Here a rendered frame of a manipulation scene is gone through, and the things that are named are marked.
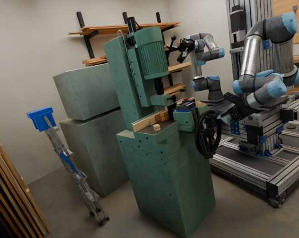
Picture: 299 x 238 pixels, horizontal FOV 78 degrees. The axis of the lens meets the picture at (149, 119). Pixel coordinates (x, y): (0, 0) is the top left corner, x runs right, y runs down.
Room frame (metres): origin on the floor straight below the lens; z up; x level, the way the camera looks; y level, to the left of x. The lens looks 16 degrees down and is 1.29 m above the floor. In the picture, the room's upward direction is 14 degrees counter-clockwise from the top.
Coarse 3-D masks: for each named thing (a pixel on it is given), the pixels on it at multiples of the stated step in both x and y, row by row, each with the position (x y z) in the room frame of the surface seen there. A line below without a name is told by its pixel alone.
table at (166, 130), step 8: (168, 120) 1.21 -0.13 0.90; (144, 128) 1.16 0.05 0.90; (152, 128) 1.12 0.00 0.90; (168, 128) 1.08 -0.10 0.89; (176, 128) 1.13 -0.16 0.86; (184, 128) 1.09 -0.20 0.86; (192, 128) 1.08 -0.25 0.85; (136, 136) 1.15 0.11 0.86; (144, 136) 1.08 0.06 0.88; (152, 136) 1.02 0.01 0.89; (160, 136) 1.03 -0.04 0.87; (168, 136) 1.07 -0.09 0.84
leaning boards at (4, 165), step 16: (0, 144) 1.65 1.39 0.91; (0, 160) 1.43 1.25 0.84; (0, 176) 1.45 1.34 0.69; (16, 176) 1.64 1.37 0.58; (0, 192) 1.40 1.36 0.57; (16, 192) 1.47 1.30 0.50; (0, 208) 1.29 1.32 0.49; (16, 208) 1.38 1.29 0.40; (32, 208) 1.47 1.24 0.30; (16, 224) 1.43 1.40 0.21; (32, 224) 1.38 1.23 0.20
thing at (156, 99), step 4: (152, 96) 1.33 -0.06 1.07; (156, 96) 1.30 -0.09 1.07; (160, 96) 1.27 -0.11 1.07; (164, 96) 1.26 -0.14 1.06; (168, 96) 1.28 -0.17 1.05; (152, 100) 1.34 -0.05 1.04; (156, 100) 1.30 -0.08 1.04; (160, 100) 1.27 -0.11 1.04; (164, 100) 1.26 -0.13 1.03; (168, 100) 1.28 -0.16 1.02; (152, 104) 1.35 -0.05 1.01; (156, 104) 1.31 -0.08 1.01; (160, 104) 1.28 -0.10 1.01; (164, 104) 1.25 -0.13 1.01
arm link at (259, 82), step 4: (268, 76) 0.89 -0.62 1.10; (272, 76) 0.87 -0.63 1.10; (276, 76) 0.86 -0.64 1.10; (280, 76) 0.87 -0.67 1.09; (256, 80) 0.91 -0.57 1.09; (260, 80) 0.89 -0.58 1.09; (264, 80) 0.88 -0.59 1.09; (268, 80) 0.85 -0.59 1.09; (272, 80) 0.83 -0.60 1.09; (256, 84) 0.90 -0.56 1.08; (260, 84) 0.89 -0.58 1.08; (256, 88) 0.90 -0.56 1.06
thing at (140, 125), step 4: (160, 112) 1.30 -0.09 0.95; (152, 116) 1.24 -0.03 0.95; (144, 120) 1.19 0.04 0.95; (148, 120) 1.22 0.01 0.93; (136, 124) 1.15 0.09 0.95; (140, 124) 1.17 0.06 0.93; (144, 124) 1.19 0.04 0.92; (148, 124) 1.21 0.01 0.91; (136, 128) 1.14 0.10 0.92; (140, 128) 1.16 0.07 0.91
